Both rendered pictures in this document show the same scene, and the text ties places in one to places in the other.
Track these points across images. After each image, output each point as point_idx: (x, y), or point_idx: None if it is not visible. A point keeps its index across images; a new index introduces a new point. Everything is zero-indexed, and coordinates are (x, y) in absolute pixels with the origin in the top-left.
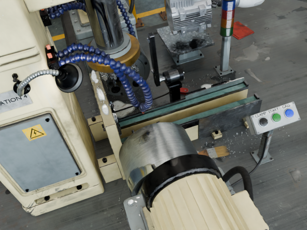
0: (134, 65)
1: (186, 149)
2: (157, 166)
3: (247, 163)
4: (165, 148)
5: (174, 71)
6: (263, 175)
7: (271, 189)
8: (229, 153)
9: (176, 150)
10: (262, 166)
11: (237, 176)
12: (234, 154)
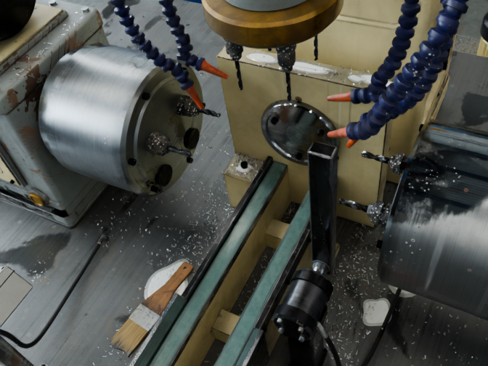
0: (226, 42)
1: (69, 102)
2: (84, 48)
3: (67, 351)
4: (91, 67)
5: (297, 297)
6: (27, 348)
7: None
8: (111, 341)
9: (75, 80)
10: (36, 365)
11: (73, 311)
12: (102, 350)
